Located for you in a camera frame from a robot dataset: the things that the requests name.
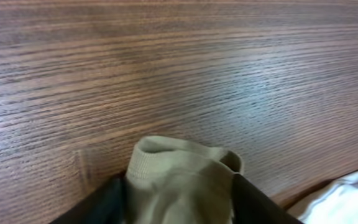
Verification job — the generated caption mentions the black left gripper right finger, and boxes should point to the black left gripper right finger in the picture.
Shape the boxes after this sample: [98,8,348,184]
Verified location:
[231,174,303,224]

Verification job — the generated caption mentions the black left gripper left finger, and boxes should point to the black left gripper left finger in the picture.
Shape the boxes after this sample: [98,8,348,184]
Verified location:
[50,177,126,224]

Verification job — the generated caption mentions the white baby bodysuit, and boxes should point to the white baby bodysuit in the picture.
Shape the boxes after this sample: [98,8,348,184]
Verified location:
[125,136,358,224]

